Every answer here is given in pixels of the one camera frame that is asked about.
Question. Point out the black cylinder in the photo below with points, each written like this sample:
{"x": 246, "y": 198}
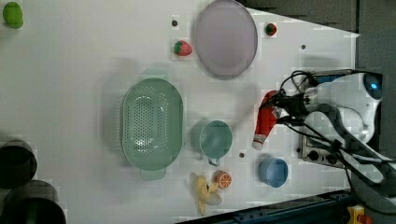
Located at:
{"x": 17, "y": 164}
{"x": 36, "y": 202}

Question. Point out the red felt ketchup bottle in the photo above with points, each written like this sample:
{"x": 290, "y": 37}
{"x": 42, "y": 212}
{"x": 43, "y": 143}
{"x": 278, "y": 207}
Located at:
{"x": 266, "y": 120}

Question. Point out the toy strawberry near colander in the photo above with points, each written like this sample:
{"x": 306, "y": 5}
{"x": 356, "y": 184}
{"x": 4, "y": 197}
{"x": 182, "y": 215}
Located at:
{"x": 182, "y": 48}

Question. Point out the yellow and red toy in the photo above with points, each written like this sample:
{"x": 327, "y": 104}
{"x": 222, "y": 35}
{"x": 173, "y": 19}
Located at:
{"x": 358, "y": 216}

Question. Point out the black cylinder upper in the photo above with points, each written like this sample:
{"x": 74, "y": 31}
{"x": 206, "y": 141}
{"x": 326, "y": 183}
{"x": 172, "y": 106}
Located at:
{"x": 17, "y": 164}

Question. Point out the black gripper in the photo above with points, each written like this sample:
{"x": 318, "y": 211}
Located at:
{"x": 293, "y": 105}

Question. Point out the toy strawberry far side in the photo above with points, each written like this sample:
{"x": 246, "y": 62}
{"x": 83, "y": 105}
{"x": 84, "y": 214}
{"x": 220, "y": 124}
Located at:
{"x": 270, "y": 29}

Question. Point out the green mug with handle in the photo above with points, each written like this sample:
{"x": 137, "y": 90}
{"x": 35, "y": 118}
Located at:
{"x": 212, "y": 138}

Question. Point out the toy peeled banana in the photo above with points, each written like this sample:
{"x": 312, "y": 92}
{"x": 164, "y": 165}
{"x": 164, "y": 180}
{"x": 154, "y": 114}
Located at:
{"x": 206, "y": 194}

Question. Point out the black toaster oven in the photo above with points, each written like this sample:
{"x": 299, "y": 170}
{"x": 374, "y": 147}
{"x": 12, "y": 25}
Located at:
{"x": 323, "y": 149}

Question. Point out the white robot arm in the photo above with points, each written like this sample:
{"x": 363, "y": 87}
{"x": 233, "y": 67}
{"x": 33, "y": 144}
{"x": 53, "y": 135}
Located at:
{"x": 375, "y": 170}

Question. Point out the green perforated colander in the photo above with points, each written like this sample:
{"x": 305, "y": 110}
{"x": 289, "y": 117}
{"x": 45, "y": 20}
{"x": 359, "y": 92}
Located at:
{"x": 151, "y": 132}

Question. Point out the green toy lime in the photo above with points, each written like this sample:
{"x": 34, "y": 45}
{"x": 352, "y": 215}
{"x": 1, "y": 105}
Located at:
{"x": 13, "y": 15}

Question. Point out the blue plastic cup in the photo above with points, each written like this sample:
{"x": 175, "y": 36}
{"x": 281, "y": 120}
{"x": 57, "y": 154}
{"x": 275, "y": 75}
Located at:
{"x": 273, "y": 172}

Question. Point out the lilac round plate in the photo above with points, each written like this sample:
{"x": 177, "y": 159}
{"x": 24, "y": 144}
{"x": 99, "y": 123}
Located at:
{"x": 226, "y": 38}

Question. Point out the toy orange half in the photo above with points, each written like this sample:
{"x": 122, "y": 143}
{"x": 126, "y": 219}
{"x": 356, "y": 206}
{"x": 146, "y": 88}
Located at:
{"x": 224, "y": 180}

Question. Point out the blue metal frame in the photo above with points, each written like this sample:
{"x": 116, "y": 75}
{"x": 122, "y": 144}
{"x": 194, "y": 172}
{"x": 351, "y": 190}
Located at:
{"x": 326, "y": 208}

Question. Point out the black cylinder lower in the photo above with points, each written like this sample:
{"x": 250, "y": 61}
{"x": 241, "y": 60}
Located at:
{"x": 36, "y": 202}

